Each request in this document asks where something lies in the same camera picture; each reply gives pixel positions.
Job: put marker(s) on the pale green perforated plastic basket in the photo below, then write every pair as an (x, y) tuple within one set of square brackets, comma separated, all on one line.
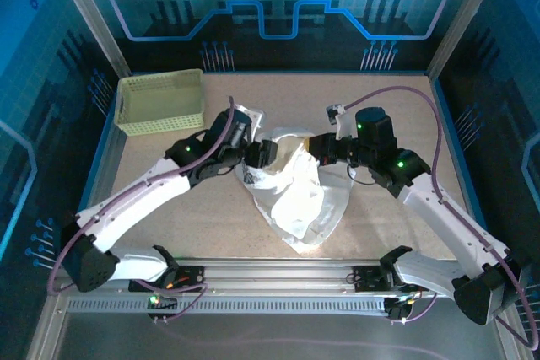
[(160, 103)]

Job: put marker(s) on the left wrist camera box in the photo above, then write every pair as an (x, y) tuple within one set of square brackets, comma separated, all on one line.
[(257, 119)]

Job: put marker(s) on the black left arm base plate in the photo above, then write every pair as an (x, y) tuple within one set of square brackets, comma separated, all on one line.
[(190, 280)]

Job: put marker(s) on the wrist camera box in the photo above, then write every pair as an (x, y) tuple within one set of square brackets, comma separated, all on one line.
[(257, 119), (335, 112)]

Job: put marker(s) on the white t-shirt with flower print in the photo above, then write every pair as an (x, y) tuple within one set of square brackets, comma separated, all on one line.
[(295, 204)]

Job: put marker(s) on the black controller board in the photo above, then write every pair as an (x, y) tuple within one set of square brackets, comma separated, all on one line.
[(396, 313), (166, 304)]

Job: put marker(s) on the aluminium mounting rail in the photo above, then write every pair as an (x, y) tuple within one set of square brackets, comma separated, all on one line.
[(274, 271)]

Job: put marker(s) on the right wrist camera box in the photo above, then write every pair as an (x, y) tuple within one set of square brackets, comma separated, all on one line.
[(335, 112)]

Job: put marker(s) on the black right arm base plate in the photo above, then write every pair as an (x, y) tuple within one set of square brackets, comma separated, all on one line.
[(367, 277)]

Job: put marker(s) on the grey metal front panel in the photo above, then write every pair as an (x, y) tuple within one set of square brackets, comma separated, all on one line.
[(274, 326)]

